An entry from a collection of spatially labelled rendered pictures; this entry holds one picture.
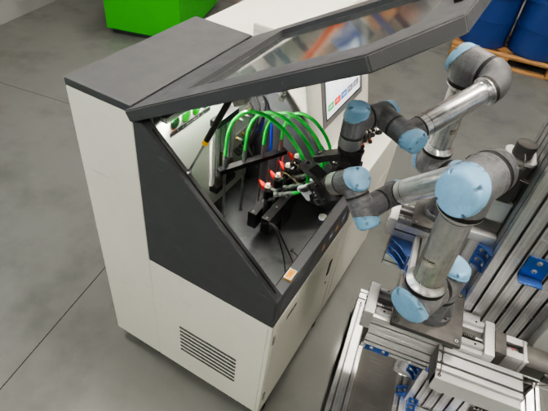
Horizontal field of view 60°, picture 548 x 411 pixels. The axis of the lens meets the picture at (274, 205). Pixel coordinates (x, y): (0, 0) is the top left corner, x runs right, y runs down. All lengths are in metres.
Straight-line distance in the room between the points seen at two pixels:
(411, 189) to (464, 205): 0.32
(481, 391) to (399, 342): 0.29
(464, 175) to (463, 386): 0.77
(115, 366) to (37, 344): 0.43
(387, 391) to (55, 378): 1.61
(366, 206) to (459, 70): 0.60
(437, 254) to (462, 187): 0.23
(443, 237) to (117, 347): 1.91
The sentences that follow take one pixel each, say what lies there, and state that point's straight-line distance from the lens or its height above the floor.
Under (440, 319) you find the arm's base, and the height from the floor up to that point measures 1.07.
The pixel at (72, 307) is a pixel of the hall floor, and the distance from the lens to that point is 2.89.
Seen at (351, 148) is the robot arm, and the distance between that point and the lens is 1.51.
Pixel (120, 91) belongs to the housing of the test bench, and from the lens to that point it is 1.59.
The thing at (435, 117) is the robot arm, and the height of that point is 1.57.
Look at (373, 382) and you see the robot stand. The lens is 2.43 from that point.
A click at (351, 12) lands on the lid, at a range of 1.72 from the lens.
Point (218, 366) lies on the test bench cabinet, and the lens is 2.26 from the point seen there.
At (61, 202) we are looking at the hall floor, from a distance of 3.50.
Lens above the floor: 2.28
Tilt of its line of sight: 42 degrees down
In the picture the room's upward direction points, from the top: 8 degrees clockwise
